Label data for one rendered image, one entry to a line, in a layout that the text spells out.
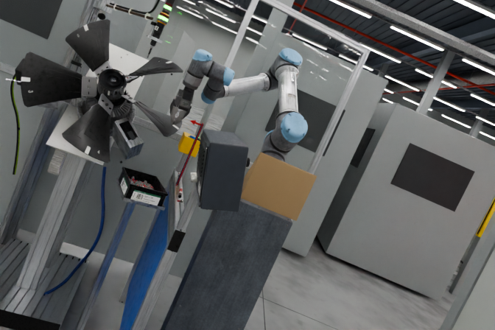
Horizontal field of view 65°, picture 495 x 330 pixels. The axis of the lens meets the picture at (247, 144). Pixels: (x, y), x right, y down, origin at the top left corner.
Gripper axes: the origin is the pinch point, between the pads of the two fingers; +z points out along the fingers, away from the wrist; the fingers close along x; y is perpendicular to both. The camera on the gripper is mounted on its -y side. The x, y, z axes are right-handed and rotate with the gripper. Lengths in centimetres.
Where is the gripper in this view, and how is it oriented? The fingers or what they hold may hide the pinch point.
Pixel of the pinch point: (173, 122)
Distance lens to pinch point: 180.1
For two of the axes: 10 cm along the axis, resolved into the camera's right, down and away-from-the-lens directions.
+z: -4.5, 8.1, 3.7
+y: -0.6, -4.4, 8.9
